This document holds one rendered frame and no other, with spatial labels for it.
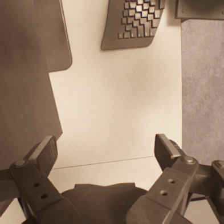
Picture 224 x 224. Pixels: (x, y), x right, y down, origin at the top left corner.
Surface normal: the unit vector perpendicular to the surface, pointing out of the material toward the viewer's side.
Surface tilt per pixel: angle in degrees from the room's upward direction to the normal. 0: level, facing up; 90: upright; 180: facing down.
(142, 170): 0
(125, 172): 0
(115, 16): 5
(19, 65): 86
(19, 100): 86
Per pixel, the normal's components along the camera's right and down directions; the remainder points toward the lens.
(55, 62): 0.03, 0.30
